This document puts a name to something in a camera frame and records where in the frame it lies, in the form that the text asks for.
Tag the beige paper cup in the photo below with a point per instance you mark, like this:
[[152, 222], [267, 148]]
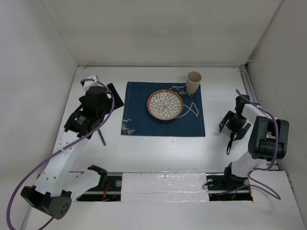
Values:
[[193, 81]]

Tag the white foam block centre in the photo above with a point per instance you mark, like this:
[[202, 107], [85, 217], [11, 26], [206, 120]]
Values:
[[167, 187]]

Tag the black knife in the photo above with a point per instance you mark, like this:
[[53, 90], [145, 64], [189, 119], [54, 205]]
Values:
[[230, 143]]

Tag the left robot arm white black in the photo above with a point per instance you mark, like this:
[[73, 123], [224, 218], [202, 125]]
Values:
[[52, 193]]

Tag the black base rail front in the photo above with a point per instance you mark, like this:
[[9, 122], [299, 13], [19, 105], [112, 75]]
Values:
[[112, 194]]

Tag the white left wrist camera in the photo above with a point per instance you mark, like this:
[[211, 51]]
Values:
[[89, 82]]

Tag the floral plate with orange rim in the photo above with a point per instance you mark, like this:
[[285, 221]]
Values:
[[165, 105]]

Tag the fork with green handle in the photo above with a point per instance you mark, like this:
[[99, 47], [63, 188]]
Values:
[[101, 137]]

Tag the dark blue cloth placemat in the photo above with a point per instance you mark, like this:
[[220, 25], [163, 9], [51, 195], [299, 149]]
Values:
[[137, 121]]

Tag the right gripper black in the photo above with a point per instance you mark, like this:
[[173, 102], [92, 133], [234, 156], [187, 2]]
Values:
[[229, 116]]

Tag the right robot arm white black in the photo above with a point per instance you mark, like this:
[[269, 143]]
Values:
[[237, 172]]

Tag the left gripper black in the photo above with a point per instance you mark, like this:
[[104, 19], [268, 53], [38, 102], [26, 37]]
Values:
[[118, 103]]

